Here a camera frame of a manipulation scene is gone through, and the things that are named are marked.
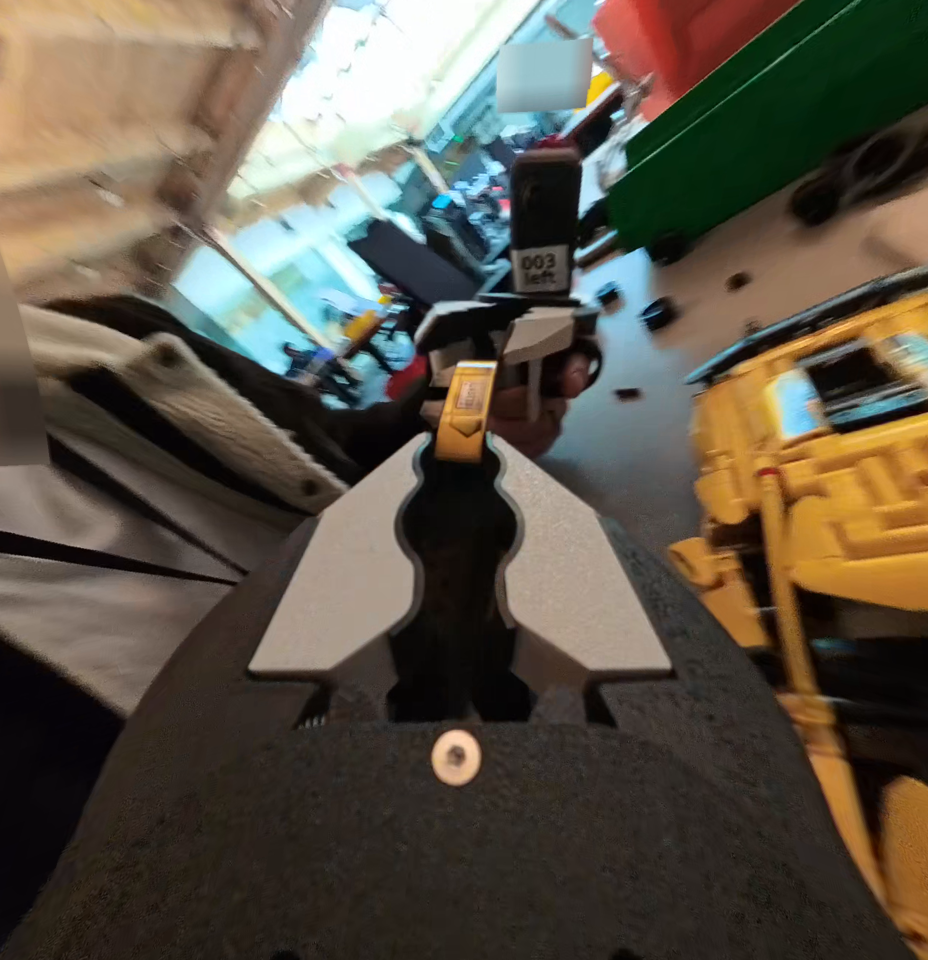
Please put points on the yellow and black brick assembly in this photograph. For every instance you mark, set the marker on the yellow and black brick assembly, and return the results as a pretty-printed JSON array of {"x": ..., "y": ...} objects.
[{"x": 464, "y": 409}]

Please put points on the green plastic bin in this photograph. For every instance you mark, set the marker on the green plastic bin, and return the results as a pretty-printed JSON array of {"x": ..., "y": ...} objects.
[{"x": 771, "y": 127}]

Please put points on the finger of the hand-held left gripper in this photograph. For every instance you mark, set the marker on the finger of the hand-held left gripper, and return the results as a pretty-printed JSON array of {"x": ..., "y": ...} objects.
[
  {"x": 546, "y": 337},
  {"x": 445, "y": 330}
]

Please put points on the red fabric bin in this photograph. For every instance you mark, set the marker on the red fabric bin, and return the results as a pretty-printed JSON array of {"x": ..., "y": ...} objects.
[{"x": 681, "y": 45}]

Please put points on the grey desk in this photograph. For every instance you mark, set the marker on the grey desk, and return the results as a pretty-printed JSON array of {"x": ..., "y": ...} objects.
[{"x": 659, "y": 450}]

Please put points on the yellow toy brick car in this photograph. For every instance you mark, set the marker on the yellow toy brick car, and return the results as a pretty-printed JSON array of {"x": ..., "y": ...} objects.
[{"x": 846, "y": 487}]

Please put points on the person's left forearm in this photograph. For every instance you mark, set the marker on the person's left forearm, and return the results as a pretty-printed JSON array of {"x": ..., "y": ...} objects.
[{"x": 374, "y": 435}]

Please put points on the white shirt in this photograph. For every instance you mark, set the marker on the white shirt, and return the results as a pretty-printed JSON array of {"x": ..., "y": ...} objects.
[{"x": 96, "y": 637}]

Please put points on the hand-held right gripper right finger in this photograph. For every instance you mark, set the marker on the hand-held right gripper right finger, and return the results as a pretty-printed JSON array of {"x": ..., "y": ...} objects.
[{"x": 584, "y": 600}]

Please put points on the black toy tyre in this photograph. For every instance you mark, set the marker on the black toy tyre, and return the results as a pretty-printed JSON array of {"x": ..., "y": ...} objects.
[
  {"x": 884, "y": 165},
  {"x": 608, "y": 296},
  {"x": 670, "y": 247},
  {"x": 813, "y": 201}
]

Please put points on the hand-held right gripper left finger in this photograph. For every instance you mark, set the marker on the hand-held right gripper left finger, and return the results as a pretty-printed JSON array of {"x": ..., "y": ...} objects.
[{"x": 336, "y": 592}]

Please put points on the black toy wheel rim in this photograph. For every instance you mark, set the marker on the black toy wheel rim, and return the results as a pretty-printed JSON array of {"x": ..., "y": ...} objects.
[{"x": 657, "y": 313}]

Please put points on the small black round brick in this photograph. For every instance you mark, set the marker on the small black round brick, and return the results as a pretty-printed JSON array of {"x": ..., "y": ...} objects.
[{"x": 737, "y": 281}]

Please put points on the person's left hand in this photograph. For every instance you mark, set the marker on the person's left hand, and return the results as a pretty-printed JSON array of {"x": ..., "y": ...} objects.
[{"x": 535, "y": 424}]

